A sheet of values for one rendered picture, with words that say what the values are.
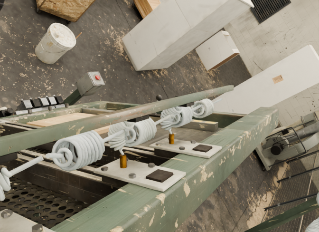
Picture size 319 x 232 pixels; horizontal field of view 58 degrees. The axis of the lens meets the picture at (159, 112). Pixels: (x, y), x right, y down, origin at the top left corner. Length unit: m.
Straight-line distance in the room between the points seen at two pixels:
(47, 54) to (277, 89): 3.54
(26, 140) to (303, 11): 9.27
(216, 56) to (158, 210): 6.10
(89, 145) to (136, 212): 0.15
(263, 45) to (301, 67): 4.68
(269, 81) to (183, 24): 1.89
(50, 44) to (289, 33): 7.54
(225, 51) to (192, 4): 2.74
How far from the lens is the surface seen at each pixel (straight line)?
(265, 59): 9.57
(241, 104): 5.22
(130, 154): 0.93
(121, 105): 2.08
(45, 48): 3.23
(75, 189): 0.79
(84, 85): 2.22
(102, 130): 1.45
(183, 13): 3.96
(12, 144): 0.41
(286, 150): 6.71
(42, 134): 0.43
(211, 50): 6.61
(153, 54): 4.16
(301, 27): 9.45
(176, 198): 0.62
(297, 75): 5.01
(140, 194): 0.58
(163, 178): 0.61
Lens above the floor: 2.31
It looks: 33 degrees down
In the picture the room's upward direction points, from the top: 58 degrees clockwise
